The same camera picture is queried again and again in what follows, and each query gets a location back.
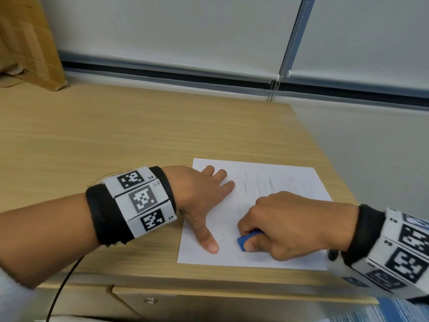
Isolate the person's right hand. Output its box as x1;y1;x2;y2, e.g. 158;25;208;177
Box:
237;191;360;262

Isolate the person's left hand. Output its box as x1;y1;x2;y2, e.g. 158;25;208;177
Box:
162;165;236;254

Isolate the white paper sheet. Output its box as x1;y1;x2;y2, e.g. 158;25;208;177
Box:
177;158;334;272

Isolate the blue eraser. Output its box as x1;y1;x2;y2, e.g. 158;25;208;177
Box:
237;230;266;252

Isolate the person's left forearm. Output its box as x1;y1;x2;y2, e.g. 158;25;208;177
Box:
0;192;101;289

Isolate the wooden desk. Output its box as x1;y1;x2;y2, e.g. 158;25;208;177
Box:
0;76;380;322

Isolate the black left wristband with markers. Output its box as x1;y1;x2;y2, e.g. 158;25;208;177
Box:
85;165;177;247

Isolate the black wristband with markers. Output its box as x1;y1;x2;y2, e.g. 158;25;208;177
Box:
341;204;429;301
85;165;177;247

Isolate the black right wristband with markers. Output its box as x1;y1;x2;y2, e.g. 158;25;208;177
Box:
341;204;429;301

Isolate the wooden drawer front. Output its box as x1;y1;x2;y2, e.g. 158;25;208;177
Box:
111;285;380;322

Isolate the wooden cabinet door panel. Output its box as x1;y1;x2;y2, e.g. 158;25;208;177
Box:
32;284;142;322

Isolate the wide white roller blind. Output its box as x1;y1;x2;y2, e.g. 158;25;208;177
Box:
40;0;306;83

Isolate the narrow white roller blind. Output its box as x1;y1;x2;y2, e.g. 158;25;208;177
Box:
286;0;429;95

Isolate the brown cardboard box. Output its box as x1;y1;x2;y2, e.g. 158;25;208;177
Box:
0;0;68;92

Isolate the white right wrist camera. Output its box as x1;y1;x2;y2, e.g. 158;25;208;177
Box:
327;250;397;294

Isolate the dark window frame rail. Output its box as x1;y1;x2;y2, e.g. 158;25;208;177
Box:
61;59;429;108

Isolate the metal bead chain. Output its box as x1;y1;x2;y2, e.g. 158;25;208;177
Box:
266;0;309;103

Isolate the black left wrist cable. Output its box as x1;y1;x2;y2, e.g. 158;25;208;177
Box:
45;256;85;322

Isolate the blue window post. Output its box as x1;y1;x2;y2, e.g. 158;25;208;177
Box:
278;0;318;78

